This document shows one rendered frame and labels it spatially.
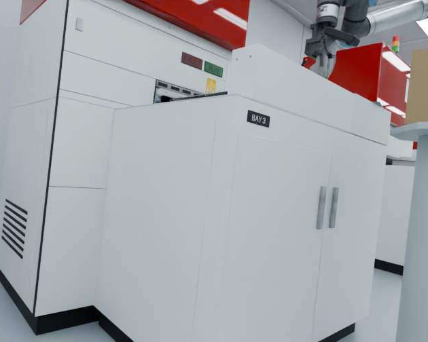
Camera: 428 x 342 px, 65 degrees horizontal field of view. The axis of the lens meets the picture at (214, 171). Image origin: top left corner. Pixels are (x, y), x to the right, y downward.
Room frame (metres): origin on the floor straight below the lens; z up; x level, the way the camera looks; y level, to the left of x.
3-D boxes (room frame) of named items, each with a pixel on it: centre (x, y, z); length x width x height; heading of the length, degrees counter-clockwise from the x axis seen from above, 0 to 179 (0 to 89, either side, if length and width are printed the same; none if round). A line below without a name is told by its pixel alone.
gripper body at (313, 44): (1.16, -0.32, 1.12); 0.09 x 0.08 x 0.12; 43
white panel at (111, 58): (1.40, 0.25, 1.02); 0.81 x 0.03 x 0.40; 133
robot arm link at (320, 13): (1.15, -0.33, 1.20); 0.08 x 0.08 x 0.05
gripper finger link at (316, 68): (1.14, -0.31, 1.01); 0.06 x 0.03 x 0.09; 43
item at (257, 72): (1.06, -0.25, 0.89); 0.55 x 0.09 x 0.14; 133
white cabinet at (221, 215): (1.34, -0.17, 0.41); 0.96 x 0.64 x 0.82; 133
